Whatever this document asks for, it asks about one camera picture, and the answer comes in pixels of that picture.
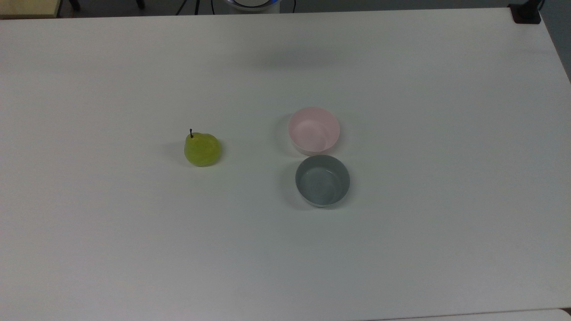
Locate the light wooden furniture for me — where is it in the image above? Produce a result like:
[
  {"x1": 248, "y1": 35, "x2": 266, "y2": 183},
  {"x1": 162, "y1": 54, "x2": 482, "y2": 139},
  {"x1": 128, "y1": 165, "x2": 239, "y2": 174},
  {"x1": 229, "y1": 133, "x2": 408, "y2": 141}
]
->
[{"x1": 0, "y1": 0, "x2": 62, "y2": 19}]

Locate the black table clamp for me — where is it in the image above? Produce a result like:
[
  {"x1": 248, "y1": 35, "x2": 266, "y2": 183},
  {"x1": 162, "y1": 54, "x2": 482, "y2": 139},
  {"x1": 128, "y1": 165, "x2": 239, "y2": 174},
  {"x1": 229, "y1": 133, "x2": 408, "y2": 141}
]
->
[{"x1": 509, "y1": 0, "x2": 543, "y2": 24}]

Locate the pink plastic bowl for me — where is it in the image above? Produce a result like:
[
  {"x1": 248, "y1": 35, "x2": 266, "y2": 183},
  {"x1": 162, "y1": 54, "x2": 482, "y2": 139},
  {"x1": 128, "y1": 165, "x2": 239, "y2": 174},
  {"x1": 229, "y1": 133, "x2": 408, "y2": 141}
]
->
[{"x1": 288, "y1": 107, "x2": 341, "y2": 156}]

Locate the green pear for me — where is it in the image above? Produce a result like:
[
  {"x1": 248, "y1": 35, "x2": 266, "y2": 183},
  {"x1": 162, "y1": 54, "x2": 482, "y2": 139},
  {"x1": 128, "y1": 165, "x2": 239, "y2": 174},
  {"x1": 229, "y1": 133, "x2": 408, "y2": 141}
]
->
[{"x1": 184, "y1": 129, "x2": 221, "y2": 168}]

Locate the grey plastic bowl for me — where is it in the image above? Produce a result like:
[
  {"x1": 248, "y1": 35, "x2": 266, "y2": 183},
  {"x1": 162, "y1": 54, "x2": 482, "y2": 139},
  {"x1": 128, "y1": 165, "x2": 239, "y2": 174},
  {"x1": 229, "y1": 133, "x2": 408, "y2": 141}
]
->
[{"x1": 295, "y1": 155, "x2": 351, "y2": 208}]

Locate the white adjacent table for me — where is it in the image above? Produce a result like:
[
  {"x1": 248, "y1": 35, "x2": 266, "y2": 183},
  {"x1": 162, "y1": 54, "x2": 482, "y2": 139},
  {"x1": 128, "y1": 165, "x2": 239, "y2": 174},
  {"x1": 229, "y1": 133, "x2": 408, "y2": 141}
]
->
[{"x1": 370, "y1": 308, "x2": 571, "y2": 321}]

